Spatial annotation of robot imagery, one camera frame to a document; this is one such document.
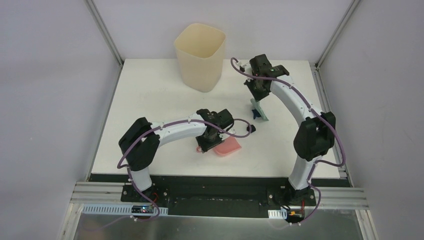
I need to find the pink plastic dustpan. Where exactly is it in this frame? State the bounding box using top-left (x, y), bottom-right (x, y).
top-left (211, 136), bottom-right (242, 157)

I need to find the blue paper scrap front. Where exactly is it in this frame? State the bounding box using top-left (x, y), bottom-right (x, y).
top-left (251, 109), bottom-right (262, 120)

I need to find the green hand brush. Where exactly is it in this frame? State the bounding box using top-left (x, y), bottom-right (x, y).
top-left (250, 98), bottom-right (269, 121)

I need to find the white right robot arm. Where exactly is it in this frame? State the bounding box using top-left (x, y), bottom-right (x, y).
top-left (239, 54), bottom-right (336, 205)

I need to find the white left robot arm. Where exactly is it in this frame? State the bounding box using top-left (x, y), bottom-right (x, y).
top-left (118, 109), bottom-right (235, 203)

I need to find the cream plastic waste bin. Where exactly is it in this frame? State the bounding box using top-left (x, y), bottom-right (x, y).
top-left (174, 23), bottom-right (226, 93)

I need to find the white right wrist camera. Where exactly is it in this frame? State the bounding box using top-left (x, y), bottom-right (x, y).
top-left (237, 61), bottom-right (252, 75)

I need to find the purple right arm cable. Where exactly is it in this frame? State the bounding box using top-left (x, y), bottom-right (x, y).
top-left (230, 57), bottom-right (347, 226)

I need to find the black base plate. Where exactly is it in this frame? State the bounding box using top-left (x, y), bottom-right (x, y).
top-left (120, 175), bottom-right (317, 218)

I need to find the white slotted cable duct right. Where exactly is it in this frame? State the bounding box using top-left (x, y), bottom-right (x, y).
top-left (267, 208), bottom-right (288, 220)

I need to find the white slotted cable duct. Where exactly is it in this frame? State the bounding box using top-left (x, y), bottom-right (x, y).
top-left (81, 204), bottom-right (169, 217)
top-left (267, 208), bottom-right (288, 220)

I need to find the white slotted cable duct left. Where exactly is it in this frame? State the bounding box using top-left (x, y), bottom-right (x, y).
top-left (81, 204), bottom-right (169, 217)

